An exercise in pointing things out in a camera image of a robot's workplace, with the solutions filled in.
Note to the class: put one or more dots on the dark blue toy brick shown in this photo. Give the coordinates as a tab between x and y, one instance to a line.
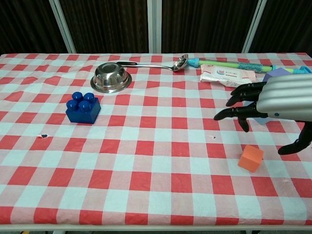
83	114

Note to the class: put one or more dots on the stainless steel ladle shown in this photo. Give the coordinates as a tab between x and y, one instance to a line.
181	63

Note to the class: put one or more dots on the red white checkered tablecloth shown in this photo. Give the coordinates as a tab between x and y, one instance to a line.
156	170

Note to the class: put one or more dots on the stainless steel bowl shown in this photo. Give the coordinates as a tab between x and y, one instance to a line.
111	78

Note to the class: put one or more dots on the white partition frame post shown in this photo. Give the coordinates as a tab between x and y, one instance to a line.
154	24
62	24
254	24

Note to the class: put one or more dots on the green blue toy water pump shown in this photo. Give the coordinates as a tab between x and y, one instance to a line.
219	63

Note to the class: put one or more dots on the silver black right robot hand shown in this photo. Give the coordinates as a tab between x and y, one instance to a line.
282	97

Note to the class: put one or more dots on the small orange foam cube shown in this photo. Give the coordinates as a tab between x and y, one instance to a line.
251	158

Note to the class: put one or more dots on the dark ribbed partition panel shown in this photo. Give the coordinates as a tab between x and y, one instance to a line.
207	24
287	24
104	24
24	24

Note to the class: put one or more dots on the purple foam cube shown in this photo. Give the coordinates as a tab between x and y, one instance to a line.
278	73

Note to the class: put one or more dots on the white pink wet wipes pack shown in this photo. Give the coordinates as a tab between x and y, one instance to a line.
226	74

